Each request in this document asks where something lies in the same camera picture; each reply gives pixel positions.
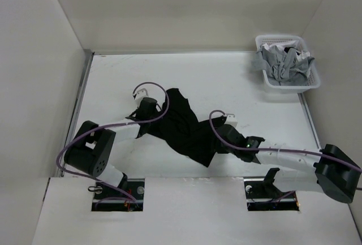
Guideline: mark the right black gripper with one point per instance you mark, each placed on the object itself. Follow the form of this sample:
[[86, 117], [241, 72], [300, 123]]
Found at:
[[219, 149]]

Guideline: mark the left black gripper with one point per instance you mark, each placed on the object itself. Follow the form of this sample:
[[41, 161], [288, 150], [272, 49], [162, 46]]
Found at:
[[156, 115]]

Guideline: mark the black tank top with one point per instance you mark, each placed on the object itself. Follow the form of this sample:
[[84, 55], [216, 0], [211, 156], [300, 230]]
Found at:
[[183, 132]]

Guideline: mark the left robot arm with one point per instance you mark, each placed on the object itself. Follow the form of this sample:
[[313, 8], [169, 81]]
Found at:
[[90, 151]]

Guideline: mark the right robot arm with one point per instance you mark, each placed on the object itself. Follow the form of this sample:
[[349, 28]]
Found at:
[[328, 170]]

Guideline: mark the grey tank top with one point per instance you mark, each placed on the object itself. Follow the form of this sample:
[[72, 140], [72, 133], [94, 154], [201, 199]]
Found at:
[[283, 68]]

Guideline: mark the white tank top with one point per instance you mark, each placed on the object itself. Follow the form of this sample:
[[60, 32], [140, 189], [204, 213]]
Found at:
[[286, 46]]

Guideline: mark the white plastic basket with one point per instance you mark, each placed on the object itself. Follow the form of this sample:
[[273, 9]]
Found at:
[[313, 81]]

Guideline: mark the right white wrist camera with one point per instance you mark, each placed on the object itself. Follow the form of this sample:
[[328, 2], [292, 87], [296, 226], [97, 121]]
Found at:
[[232, 119]]

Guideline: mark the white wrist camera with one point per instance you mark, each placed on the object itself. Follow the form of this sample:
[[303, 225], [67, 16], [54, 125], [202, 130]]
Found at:
[[139, 95], [232, 119]]

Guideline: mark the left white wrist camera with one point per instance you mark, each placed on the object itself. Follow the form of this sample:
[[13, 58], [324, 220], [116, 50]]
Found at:
[[139, 95]]

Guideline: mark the left metal table rail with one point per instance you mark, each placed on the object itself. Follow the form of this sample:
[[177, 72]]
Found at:
[[80, 94]]

